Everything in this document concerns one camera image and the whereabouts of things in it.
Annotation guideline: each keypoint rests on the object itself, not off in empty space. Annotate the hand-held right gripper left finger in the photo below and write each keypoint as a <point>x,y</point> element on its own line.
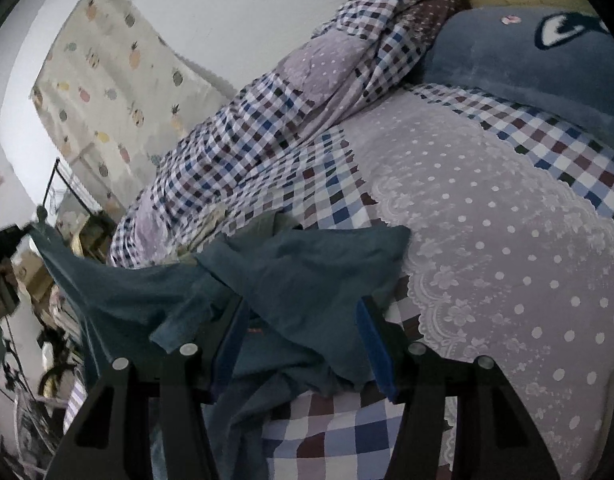
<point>231,345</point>

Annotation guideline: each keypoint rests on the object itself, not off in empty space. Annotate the olive green garment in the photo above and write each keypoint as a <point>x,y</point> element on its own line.
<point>259,225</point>

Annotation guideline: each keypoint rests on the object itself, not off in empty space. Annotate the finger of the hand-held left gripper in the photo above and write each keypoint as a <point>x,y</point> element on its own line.
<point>37,220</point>

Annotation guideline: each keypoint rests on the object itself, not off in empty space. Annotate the checked dotted bed sheet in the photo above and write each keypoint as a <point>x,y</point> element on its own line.
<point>487,210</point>

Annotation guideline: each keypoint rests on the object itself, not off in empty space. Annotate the pineapple print curtain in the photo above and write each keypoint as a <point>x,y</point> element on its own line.
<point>112,85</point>

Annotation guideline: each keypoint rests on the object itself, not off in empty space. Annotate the black metal rack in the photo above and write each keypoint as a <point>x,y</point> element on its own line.
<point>57,161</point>

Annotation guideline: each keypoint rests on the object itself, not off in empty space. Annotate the cardboard box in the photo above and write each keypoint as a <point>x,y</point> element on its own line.
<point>32,267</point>

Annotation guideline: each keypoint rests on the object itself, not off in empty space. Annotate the teal shirt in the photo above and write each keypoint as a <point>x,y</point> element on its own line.
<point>297,270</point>

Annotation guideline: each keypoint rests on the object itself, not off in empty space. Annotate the checked patchwork quilt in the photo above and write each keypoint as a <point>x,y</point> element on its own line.
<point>267,125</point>

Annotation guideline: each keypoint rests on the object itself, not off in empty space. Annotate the blue plush whale pillow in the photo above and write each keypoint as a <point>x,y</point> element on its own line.
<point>487,50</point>

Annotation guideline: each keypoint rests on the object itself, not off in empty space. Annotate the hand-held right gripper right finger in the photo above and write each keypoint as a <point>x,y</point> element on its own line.
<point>379,350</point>

